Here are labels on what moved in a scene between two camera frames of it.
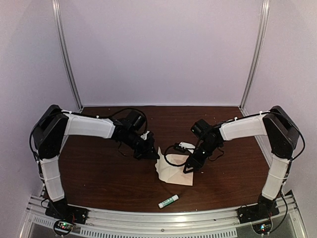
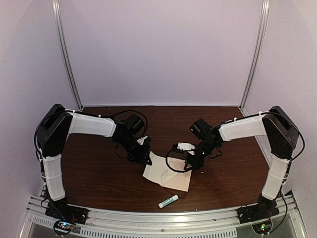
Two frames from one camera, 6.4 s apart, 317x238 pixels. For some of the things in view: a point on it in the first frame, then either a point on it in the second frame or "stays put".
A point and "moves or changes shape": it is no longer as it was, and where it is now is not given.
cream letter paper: x=165 y=171 moves or changes shape
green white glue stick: x=168 y=201 stays put
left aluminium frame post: x=56 y=12 stays put
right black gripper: x=193 y=162 stays put
